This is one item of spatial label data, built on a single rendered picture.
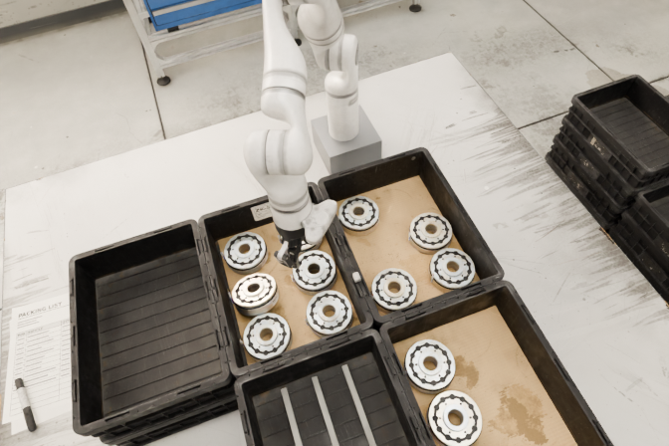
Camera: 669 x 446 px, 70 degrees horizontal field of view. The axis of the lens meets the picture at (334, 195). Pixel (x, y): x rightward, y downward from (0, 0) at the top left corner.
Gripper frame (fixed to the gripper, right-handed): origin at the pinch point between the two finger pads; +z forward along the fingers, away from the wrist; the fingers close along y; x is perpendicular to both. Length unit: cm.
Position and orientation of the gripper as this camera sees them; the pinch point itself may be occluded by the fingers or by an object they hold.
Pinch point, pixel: (301, 250)
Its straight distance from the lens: 100.5
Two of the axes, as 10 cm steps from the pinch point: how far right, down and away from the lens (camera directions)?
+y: -4.3, 7.5, -5.1
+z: 0.6, 5.8, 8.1
